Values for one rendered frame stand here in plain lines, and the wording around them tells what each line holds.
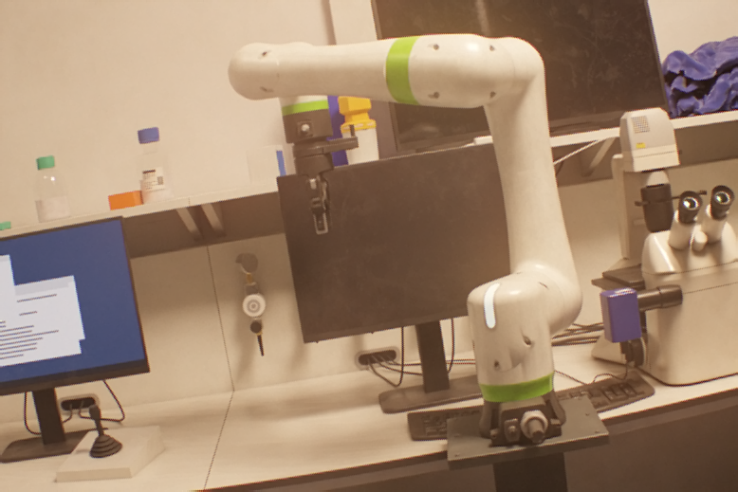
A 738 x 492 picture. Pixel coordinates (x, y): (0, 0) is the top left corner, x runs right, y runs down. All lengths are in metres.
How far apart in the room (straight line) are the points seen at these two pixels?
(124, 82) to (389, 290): 1.04
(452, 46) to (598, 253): 1.22
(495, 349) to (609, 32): 1.21
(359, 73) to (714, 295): 0.81
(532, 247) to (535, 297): 0.15
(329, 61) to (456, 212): 0.54
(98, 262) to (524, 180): 0.98
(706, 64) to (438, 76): 1.26
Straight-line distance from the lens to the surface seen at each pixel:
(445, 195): 2.20
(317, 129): 2.00
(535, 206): 1.82
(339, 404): 2.38
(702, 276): 2.04
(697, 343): 2.05
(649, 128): 2.22
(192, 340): 2.72
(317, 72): 1.81
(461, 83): 1.66
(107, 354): 2.32
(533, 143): 1.82
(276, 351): 2.71
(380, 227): 2.18
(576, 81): 2.64
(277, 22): 2.83
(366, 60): 1.75
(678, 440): 2.96
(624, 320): 1.98
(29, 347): 2.35
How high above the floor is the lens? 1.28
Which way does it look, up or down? 4 degrees down
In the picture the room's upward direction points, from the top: 9 degrees counter-clockwise
